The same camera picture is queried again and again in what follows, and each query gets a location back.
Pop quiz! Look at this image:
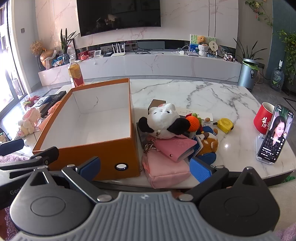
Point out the black television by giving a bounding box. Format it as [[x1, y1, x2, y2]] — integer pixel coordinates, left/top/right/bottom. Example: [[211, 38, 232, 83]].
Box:
[[76, 0, 162, 37]]

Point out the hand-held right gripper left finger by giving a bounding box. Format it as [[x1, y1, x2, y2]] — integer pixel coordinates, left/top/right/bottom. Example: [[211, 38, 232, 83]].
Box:
[[22, 156, 114, 204]]

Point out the toy car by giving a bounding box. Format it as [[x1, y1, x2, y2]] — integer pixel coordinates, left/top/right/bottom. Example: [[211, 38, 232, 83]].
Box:
[[222, 53, 238, 62]]

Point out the green plant behind trash can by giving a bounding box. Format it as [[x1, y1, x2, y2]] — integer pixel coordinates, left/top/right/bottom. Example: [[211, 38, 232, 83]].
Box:
[[233, 38, 267, 70]]

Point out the white glasses case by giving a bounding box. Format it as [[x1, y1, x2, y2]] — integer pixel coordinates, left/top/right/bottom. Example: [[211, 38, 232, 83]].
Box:
[[178, 108, 214, 121]]

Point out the dried flower bunch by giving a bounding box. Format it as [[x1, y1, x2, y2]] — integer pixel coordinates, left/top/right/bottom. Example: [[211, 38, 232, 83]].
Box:
[[30, 40, 45, 56]]

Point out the golden gourd ornament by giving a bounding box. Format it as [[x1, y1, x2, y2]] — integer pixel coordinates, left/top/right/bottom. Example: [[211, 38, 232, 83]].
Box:
[[40, 49, 57, 70]]

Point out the pink zip pouch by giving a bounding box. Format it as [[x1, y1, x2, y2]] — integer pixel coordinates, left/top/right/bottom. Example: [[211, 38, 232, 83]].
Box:
[[142, 152, 192, 189]]

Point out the red cup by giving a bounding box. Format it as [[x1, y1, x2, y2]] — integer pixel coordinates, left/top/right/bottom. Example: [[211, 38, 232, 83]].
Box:
[[253, 102, 277, 135]]

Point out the black and white panda plush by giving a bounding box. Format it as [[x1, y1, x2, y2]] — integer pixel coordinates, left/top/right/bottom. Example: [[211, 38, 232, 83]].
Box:
[[138, 103, 191, 139]]

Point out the brown bear plush keychain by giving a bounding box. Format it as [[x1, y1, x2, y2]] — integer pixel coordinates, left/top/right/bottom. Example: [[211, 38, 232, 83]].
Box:
[[196, 127, 219, 163]]

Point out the small brown box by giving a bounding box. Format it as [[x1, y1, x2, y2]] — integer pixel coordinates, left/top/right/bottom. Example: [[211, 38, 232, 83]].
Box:
[[148, 99, 166, 111]]

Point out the long-leaf potted plant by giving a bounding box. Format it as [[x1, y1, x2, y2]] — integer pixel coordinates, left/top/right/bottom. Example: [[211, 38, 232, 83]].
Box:
[[60, 28, 80, 61]]

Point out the black remote control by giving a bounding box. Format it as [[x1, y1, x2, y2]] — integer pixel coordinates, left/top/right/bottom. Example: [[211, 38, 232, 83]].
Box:
[[40, 91, 67, 117]]

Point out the purple fuzzy cloth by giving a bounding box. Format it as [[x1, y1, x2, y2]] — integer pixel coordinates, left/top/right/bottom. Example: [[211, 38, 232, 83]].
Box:
[[0, 155, 30, 164]]

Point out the white marble TV cabinet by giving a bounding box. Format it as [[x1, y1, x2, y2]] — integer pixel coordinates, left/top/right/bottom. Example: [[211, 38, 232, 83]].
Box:
[[38, 50, 242, 87]]

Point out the green vine plant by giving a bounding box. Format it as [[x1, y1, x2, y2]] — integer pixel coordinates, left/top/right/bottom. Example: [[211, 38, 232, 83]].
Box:
[[245, 0, 296, 85]]

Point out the blue and white box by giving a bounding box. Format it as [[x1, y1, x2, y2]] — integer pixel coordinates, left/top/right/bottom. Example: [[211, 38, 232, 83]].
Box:
[[32, 96, 52, 109]]

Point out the yellow tape measure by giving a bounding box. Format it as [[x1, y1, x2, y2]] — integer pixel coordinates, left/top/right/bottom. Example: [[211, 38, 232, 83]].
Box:
[[213, 118, 234, 134]]

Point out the white router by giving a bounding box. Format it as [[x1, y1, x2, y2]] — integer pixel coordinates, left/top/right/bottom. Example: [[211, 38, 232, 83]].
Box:
[[111, 43, 126, 57]]

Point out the orange cardboard box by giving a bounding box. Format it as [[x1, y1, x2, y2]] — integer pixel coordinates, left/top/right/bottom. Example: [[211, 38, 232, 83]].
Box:
[[32, 78, 141, 181]]

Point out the pink plush toy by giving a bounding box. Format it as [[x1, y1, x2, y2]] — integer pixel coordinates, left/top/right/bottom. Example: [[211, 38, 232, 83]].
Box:
[[17, 108, 42, 137]]

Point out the small pink toy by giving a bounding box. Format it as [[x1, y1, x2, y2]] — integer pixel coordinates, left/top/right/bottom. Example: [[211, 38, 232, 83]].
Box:
[[77, 52, 93, 61]]

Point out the orange juice bottle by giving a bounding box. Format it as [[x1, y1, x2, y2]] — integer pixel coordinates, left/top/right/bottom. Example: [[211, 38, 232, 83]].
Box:
[[68, 58, 85, 87]]

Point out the crocheted orange fruit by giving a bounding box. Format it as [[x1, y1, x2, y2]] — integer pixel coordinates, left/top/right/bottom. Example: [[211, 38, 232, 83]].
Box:
[[185, 113, 204, 132]]

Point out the white textured pot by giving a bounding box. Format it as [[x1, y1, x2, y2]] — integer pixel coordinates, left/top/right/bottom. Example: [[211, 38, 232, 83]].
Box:
[[198, 44, 210, 57]]

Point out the smartphone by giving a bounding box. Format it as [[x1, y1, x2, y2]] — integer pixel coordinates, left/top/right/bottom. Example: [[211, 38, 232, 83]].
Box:
[[258, 104, 294, 163]]

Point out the water jug with pump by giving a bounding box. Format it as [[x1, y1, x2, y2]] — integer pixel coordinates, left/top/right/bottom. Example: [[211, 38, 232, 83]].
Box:
[[270, 60, 286, 92]]

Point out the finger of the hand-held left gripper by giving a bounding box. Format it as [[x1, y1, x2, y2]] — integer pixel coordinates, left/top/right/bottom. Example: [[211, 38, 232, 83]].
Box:
[[0, 138, 25, 157], [0, 146, 60, 179]]

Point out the green and blue painting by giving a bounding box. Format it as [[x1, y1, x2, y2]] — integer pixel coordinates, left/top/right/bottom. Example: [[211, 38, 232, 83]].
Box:
[[190, 34, 216, 52]]

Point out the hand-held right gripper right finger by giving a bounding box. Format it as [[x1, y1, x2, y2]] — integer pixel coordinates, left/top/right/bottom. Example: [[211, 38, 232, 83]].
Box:
[[178, 157, 270, 202]]

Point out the pink card wallet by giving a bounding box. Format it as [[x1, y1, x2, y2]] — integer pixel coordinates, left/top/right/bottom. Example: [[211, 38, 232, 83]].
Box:
[[151, 136, 197, 163]]

